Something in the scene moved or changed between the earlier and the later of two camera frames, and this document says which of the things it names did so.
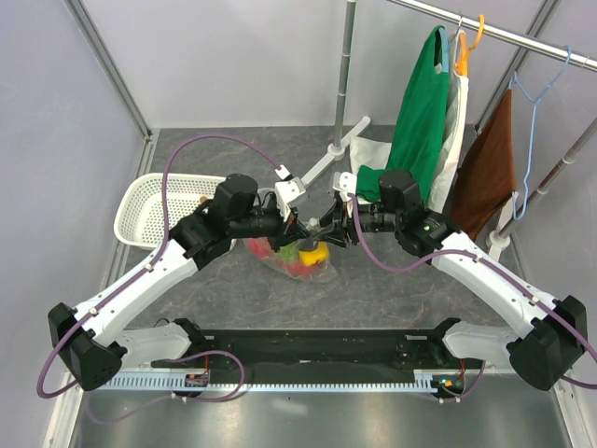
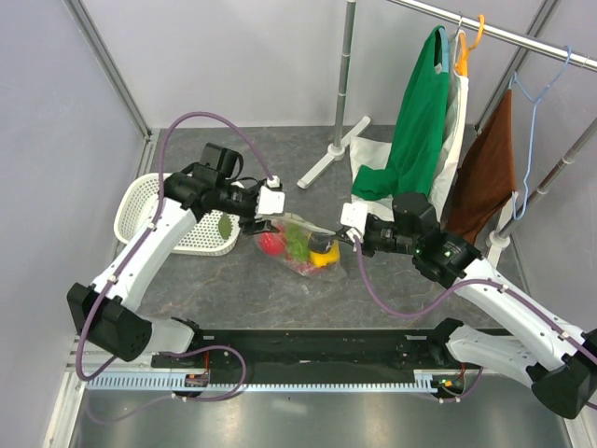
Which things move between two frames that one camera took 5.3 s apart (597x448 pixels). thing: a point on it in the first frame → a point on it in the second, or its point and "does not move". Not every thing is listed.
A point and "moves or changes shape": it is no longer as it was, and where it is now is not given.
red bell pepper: (294, 269) → (306, 269)
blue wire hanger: (514, 80) does not move
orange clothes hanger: (461, 66) does not move
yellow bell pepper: (311, 258) → (324, 259)
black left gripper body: (279, 239) → (243, 203)
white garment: (366, 152) does not move
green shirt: (420, 125) does not move
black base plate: (326, 351) does not move
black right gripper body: (344, 224) → (379, 236)
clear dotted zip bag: (307, 259) moves or changes shape
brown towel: (485, 178) does not move
